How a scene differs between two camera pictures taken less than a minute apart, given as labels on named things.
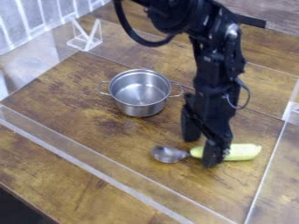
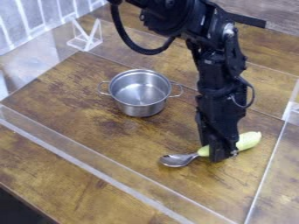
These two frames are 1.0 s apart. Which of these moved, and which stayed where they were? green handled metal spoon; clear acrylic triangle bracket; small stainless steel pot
Moved: green handled metal spoon
Stayed: small stainless steel pot; clear acrylic triangle bracket
